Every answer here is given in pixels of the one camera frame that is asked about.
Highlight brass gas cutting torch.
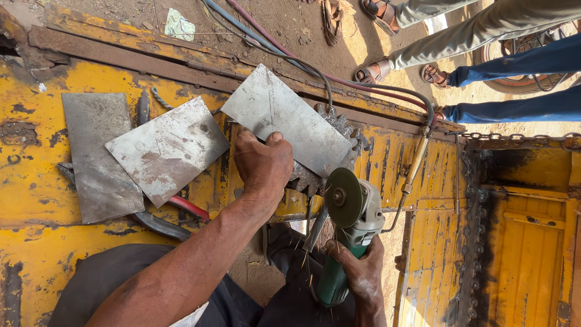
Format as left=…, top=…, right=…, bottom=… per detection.
left=381, top=124, right=435, bottom=235

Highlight yellow metal truck body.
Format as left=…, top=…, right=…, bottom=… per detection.
left=394, top=136, right=581, bottom=327

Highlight dark grey steel plate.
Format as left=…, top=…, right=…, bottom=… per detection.
left=61, top=93, right=145, bottom=225

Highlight rusty steel gear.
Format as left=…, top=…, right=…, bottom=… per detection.
left=287, top=103, right=372, bottom=199

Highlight narrow steel strip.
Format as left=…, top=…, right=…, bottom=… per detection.
left=303, top=204, right=330, bottom=253

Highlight rusty steel chain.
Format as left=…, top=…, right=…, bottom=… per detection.
left=460, top=131, right=581, bottom=153

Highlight red gas hose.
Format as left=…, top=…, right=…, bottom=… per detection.
left=225, top=0, right=439, bottom=128

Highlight yellow rusty metal tailgate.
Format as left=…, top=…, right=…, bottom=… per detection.
left=0, top=4, right=469, bottom=327

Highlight grey power cable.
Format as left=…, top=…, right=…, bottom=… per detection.
left=199, top=0, right=335, bottom=112

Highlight red and black handled pliers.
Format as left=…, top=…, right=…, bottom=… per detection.
left=56, top=162, right=212, bottom=242

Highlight green angle grinder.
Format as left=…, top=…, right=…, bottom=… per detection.
left=316, top=167, right=386, bottom=308

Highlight person's left hand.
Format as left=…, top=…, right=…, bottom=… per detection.
left=233, top=127, right=295, bottom=208

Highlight person's dark trousers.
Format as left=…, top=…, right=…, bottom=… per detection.
left=47, top=223, right=360, bottom=327

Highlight blue gas hose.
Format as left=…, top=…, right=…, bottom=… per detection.
left=204, top=0, right=435, bottom=126

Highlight long scratched steel plate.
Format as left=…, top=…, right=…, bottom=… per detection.
left=221, top=63, right=353, bottom=179

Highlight rust-stained steel plate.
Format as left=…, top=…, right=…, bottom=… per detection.
left=105, top=96, right=231, bottom=209

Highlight thin metal latch rod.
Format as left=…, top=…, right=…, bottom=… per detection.
left=446, top=129, right=468, bottom=215

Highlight vehicle wheel with tyre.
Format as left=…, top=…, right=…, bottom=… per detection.
left=472, top=20, right=581, bottom=95

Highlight person's right hand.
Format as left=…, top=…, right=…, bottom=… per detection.
left=326, top=235, right=386, bottom=306

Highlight brown sandal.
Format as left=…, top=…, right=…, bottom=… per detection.
left=353, top=58, right=392, bottom=85
left=360, top=0, right=401, bottom=36
left=420, top=64, right=451, bottom=90

